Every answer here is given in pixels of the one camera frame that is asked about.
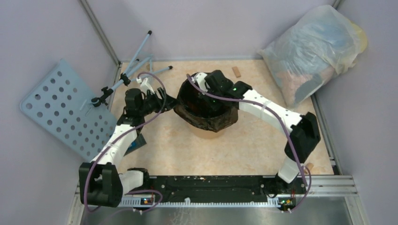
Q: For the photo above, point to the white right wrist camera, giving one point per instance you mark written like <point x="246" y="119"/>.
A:
<point x="199" y="79"/>

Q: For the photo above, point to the light blue tripod stand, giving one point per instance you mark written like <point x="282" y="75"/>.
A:
<point x="125" y="77"/>

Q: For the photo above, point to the light blue perforated board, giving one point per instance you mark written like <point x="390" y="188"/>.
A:
<point x="61" y="104"/>

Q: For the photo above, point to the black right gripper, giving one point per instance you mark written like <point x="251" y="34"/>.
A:
<point x="214" y="107"/>

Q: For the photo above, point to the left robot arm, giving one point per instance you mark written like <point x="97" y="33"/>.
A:
<point x="100" y="182"/>

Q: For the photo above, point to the flat wooden block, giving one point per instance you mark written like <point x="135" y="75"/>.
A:
<point x="236" y="72"/>

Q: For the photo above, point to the orange plastic trash bin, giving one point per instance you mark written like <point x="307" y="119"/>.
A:
<point x="206" y="134"/>

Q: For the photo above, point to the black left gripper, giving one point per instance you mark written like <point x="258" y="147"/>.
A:
<point x="161" y="102"/>

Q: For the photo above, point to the wooden cylinder block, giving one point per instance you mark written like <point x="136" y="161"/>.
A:
<point x="309" y="166"/>

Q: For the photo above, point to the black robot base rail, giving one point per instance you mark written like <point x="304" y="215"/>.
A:
<point x="219" y="189"/>

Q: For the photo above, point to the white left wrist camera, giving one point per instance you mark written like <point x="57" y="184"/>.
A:
<point x="145" y="86"/>

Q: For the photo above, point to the black trash bag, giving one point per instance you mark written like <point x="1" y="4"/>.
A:
<point x="196" y="111"/>

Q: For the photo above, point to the dark grey flat plate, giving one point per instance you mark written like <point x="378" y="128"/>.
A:
<point x="139" y="138"/>

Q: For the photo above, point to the large translucent trash bag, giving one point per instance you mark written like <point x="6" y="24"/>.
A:
<point x="322" y="45"/>

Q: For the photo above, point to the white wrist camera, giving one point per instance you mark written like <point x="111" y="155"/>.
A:
<point x="145" y="86"/>
<point x="199" y="79"/>

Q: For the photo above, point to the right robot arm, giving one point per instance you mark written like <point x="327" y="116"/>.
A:
<point x="301" y="130"/>

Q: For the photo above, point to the white cable comb strip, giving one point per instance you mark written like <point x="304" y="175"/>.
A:
<point x="135" y="202"/>

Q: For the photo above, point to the blue clamp block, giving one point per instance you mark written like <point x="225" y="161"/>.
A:
<point x="136" y="144"/>

